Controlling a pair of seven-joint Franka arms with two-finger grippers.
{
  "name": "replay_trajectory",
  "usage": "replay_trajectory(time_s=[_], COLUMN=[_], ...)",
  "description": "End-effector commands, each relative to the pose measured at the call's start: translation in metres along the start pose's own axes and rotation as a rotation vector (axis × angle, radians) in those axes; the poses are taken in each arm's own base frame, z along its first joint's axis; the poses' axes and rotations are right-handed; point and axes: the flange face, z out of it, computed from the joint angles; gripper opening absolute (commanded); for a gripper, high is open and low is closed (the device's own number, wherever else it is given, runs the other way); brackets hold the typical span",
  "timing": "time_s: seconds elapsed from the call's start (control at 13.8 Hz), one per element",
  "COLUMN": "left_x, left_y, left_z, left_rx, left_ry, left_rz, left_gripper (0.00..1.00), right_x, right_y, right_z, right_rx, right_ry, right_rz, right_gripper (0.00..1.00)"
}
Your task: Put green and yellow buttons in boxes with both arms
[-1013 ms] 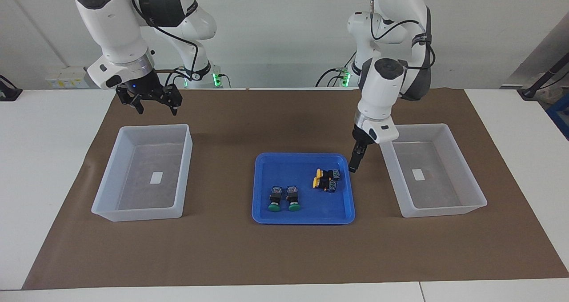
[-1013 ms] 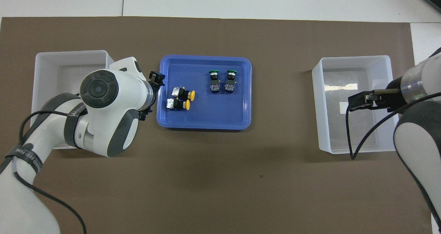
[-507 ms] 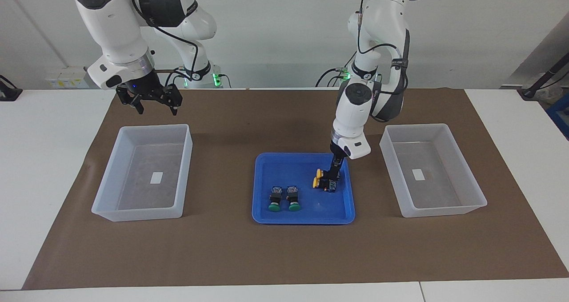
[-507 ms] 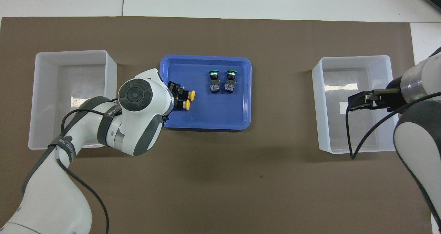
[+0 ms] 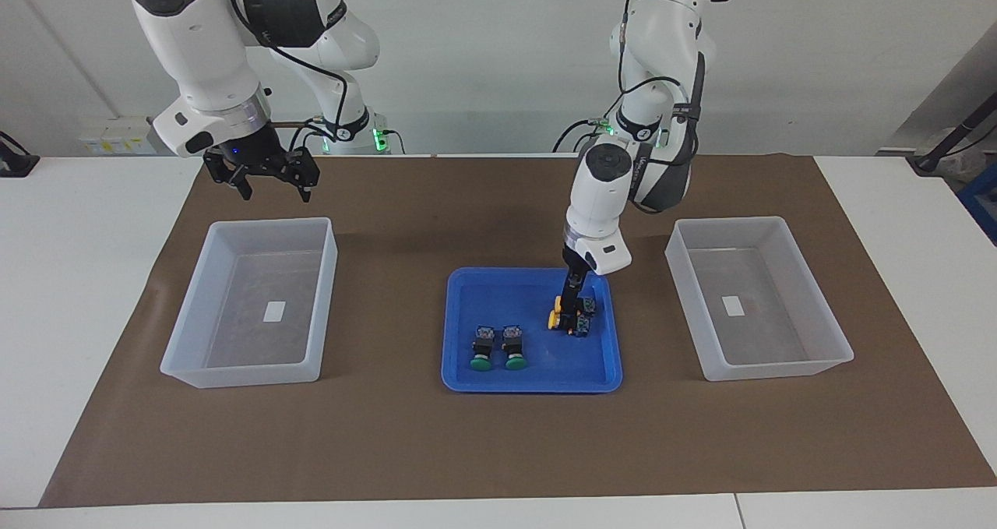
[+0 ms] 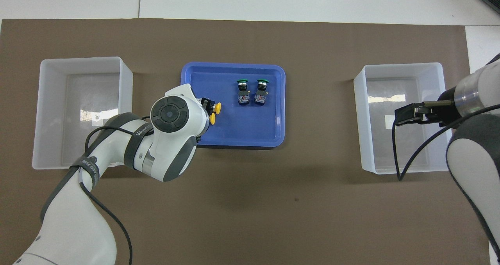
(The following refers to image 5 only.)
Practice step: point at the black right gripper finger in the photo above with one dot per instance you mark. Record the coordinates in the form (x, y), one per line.
(244, 185)
(306, 191)

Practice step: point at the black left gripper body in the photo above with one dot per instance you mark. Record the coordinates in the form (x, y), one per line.
(575, 276)

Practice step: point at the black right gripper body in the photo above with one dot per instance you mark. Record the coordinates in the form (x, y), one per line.
(261, 155)

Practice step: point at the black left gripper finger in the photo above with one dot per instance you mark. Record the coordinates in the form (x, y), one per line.
(570, 312)

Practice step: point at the yellow push button switch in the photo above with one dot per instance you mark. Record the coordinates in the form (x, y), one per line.
(590, 305)
(584, 326)

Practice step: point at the green push button switch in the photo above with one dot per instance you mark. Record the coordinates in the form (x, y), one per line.
(483, 348)
(514, 347)

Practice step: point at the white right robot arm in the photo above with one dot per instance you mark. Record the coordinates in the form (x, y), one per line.
(195, 38)

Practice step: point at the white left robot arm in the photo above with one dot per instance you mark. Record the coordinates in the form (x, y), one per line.
(600, 202)

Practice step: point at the blue plastic tray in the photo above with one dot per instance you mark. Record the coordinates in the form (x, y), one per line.
(561, 361)

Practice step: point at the white rectangular label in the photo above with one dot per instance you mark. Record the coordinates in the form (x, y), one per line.
(274, 312)
(733, 305)

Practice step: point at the brown paper table mat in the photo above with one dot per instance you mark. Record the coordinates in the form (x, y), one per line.
(498, 451)

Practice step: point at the translucent white plastic box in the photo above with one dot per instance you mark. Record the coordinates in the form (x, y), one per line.
(191, 357)
(779, 342)

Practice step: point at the black stand pole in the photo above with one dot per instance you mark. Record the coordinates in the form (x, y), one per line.
(966, 121)

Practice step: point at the white wall socket box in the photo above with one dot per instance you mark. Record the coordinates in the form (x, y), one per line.
(117, 135)

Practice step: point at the black clamp mount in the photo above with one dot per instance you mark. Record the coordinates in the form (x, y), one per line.
(15, 163)

